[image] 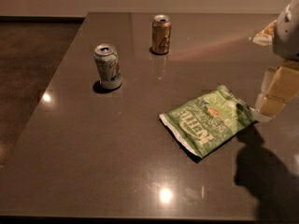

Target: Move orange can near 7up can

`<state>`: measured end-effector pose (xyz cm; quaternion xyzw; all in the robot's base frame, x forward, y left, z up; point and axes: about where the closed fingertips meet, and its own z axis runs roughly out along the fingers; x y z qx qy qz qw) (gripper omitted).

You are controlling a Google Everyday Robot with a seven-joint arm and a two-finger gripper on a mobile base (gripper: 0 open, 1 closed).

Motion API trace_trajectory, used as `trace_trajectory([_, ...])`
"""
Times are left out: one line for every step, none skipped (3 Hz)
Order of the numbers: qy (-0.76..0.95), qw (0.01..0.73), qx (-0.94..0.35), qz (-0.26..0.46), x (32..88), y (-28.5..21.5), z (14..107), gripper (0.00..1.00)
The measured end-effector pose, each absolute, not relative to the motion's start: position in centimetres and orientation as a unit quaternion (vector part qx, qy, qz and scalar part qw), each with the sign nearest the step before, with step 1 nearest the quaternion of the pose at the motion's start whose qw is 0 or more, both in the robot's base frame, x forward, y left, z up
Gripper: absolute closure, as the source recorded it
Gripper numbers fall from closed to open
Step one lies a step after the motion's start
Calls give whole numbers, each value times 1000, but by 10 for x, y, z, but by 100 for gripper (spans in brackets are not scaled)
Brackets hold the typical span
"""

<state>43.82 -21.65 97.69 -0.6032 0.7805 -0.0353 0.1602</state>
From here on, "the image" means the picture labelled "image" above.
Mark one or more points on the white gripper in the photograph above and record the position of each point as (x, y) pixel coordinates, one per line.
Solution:
(287, 36)

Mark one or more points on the orange soda can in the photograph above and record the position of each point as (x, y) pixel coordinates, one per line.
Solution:
(161, 31)

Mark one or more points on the green white 7up can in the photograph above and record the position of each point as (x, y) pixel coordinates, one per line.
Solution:
(107, 63)

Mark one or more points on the green kettle chips bag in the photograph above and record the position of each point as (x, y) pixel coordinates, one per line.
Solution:
(206, 122)

